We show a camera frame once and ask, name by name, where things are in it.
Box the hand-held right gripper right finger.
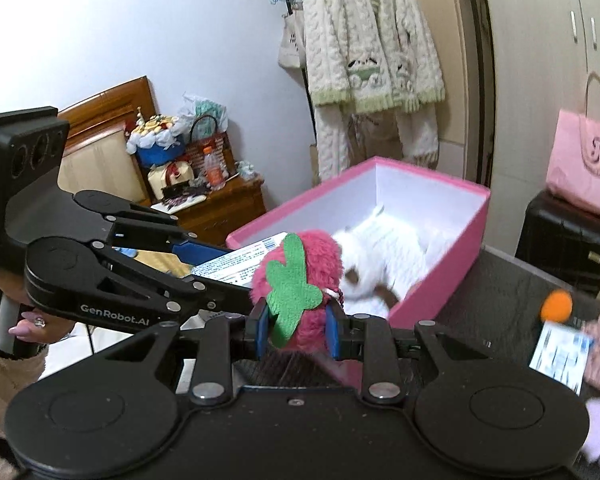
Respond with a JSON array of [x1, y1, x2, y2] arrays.
[[326, 305, 526, 405]]

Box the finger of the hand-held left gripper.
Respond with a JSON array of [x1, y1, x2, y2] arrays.
[[75, 190, 231, 266], [45, 245, 266, 332]]

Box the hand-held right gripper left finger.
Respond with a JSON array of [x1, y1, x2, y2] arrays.
[[70, 301, 272, 405]]

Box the large blue white packet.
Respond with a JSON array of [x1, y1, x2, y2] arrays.
[[190, 232, 291, 289]]

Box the pink strawberry plush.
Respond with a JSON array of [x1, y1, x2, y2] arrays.
[[250, 230, 344, 362]]

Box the white plush toy brown ears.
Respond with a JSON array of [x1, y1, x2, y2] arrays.
[[332, 205, 433, 313]]

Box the pink cardboard box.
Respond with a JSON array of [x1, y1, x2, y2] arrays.
[[226, 156, 492, 333]]

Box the orange ball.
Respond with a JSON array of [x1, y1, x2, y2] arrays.
[[540, 289, 574, 323]]

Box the small blue white packet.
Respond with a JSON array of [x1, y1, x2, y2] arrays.
[[528, 320, 595, 395]]

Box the person's left hand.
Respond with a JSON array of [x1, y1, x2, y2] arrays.
[[7, 310, 48, 344]]

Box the wooden nightstand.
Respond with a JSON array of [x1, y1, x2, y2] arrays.
[[150, 177, 268, 249]]

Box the cream gift bag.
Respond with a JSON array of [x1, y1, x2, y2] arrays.
[[147, 157, 197, 201]]

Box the orange drink bottle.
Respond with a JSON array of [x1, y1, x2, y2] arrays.
[[202, 146, 227, 191]]

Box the wooden headboard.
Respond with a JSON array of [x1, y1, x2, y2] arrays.
[[57, 76, 157, 207]]

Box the woven basket bag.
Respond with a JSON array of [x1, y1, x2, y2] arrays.
[[185, 115, 231, 183]]

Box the blue flower bouquet box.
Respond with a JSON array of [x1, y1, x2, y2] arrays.
[[126, 107, 187, 168]]

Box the white green plastic bag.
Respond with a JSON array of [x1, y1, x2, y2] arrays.
[[180, 92, 229, 133]]

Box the black bubble wrap sheet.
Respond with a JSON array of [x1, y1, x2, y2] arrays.
[[395, 245, 600, 461]]

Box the canvas tote bag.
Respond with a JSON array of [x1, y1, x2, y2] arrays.
[[278, 10, 307, 70]]

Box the black suitcase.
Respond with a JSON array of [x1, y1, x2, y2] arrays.
[[515, 190, 600, 306]]

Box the cream fluffy robe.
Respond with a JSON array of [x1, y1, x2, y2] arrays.
[[300, 0, 447, 184]]

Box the pink tote bag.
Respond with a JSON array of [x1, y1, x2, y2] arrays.
[[546, 72, 600, 221]]

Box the beige cabinet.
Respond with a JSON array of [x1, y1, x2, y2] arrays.
[[400, 0, 487, 186]]

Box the black clothes rack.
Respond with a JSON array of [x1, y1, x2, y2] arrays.
[[280, 0, 496, 196]]

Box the grey wooden wardrobe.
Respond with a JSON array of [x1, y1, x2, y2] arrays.
[[480, 0, 600, 261]]

